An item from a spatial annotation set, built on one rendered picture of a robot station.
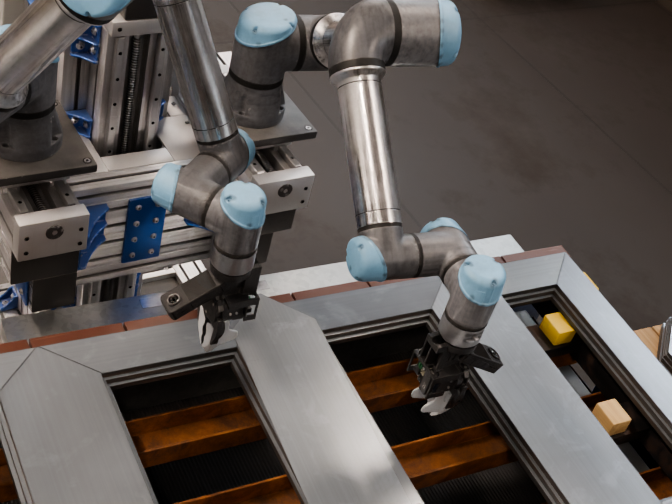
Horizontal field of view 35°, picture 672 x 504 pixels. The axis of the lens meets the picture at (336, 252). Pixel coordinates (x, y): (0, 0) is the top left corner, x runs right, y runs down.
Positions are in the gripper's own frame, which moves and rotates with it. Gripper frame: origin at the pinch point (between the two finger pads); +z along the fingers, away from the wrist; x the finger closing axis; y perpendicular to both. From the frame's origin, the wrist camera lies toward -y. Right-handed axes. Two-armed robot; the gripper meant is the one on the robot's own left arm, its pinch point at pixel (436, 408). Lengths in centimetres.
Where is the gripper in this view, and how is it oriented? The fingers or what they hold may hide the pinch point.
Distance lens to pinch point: 199.8
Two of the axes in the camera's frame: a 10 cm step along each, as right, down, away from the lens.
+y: -8.7, 1.4, -4.6
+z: -2.2, 7.4, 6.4
